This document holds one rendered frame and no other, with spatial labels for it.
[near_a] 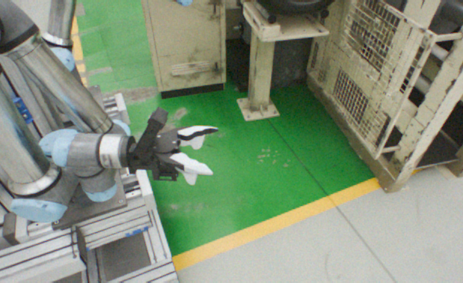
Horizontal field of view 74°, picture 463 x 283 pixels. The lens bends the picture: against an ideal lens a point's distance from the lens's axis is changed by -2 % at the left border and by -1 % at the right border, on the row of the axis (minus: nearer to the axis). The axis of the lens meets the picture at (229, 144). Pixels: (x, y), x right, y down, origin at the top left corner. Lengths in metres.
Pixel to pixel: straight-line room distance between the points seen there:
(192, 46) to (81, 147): 1.77
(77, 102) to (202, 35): 1.66
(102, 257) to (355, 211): 1.36
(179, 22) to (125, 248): 1.49
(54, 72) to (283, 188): 1.49
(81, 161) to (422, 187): 1.97
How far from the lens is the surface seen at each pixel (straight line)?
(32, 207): 0.87
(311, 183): 2.01
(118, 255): 1.55
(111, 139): 0.70
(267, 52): 2.16
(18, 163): 0.81
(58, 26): 1.46
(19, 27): 0.76
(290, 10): 1.62
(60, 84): 0.79
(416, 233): 2.03
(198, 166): 0.61
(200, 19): 2.32
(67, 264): 1.11
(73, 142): 0.73
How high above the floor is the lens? 1.54
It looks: 45 degrees down
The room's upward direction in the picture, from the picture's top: straight up
